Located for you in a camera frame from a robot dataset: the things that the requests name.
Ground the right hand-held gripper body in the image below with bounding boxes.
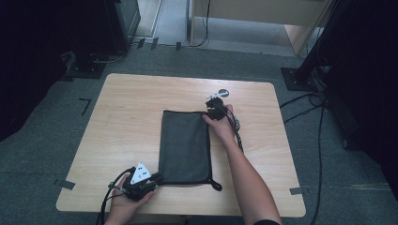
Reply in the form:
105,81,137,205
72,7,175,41
206,92,227,122

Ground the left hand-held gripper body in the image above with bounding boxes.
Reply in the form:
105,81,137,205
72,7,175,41
123,162,157,202

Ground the dark grey cloth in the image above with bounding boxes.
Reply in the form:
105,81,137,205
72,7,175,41
158,109,223,192

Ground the person's right hand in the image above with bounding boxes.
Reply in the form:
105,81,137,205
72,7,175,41
202,103,239,143

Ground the person's left hand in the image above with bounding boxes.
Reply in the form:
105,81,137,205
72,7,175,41
109,172,156,219

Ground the grey floor tape strip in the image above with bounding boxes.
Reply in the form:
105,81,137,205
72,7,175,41
60,179,77,191
288,186,305,197

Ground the black angled floor tape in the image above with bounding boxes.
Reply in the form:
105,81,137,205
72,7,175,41
78,97,93,117

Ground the light wooden desk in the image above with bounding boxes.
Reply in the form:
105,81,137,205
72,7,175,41
188,0,333,56

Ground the black cabinet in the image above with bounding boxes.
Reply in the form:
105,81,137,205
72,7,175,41
102,0,142,54

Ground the dark curtain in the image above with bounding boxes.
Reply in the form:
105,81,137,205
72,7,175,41
299,0,398,203
0,0,109,143

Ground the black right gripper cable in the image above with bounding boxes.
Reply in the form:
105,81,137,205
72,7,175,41
219,104,246,154

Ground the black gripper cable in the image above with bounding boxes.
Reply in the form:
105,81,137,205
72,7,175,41
219,104,246,154
96,166,136,225

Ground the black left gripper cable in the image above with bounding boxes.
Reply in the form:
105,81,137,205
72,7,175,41
96,166,136,225

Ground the black hanging cable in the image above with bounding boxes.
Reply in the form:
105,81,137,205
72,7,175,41
190,0,212,49

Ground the black stand base plate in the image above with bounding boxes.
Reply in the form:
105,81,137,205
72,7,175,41
63,51,108,80
280,67,318,93

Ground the black floor cable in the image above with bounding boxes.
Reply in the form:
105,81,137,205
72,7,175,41
279,89,329,225

